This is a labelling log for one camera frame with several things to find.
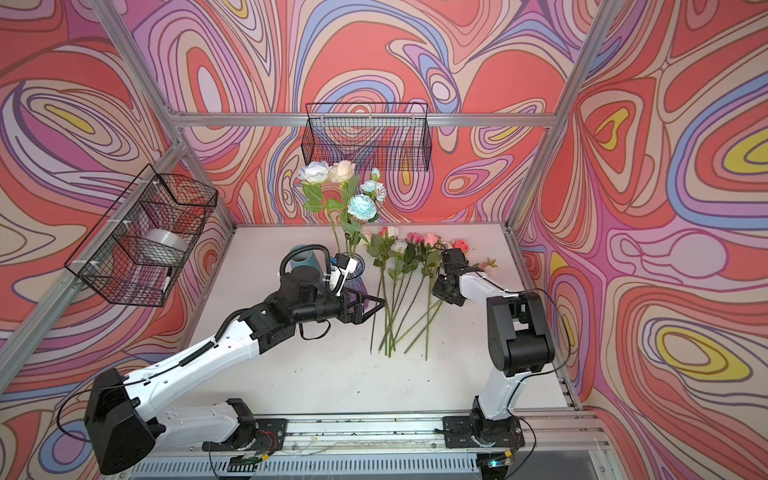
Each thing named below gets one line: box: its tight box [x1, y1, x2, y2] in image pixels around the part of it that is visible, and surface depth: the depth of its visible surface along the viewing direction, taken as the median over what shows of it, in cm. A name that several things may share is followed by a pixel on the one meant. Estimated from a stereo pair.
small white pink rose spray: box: [367, 226, 404, 356], surface depth 109 cm
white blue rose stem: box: [298, 161, 345, 253], surface depth 76 cm
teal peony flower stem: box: [342, 168, 387, 256], surface depth 77 cm
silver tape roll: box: [142, 228, 189, 251], surface depth 75 cm
